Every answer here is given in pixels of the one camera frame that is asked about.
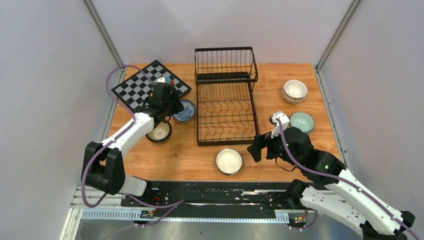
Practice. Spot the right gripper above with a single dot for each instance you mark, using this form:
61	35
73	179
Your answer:
260	141

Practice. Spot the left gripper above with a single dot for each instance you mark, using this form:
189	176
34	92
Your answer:
177	106

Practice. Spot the blue floral white bowl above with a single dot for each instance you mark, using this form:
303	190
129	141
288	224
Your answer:
188	113

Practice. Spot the dark blue bowl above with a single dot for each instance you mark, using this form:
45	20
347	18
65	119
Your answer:
161	133

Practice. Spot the white green striped bowl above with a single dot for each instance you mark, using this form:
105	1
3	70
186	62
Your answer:
302	121

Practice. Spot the teal glazed bowl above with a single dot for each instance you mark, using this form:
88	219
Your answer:
229	161

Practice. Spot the black wire dish rack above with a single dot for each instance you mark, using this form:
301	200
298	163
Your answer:
225	78

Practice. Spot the cream white bowl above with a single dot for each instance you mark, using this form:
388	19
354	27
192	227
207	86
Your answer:
294	91

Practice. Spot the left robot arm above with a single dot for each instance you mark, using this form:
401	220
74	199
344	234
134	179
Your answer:
103	163

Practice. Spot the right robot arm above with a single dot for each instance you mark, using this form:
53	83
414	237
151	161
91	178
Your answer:
359	209

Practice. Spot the checkered board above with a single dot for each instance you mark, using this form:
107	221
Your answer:
133	91

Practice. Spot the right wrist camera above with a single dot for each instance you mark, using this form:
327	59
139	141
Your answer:
280	121

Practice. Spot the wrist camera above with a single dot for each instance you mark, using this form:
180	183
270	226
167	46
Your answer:
163	80
280	121

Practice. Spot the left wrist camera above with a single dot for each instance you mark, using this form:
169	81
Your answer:
163	80

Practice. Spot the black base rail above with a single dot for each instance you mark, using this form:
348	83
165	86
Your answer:
223	202

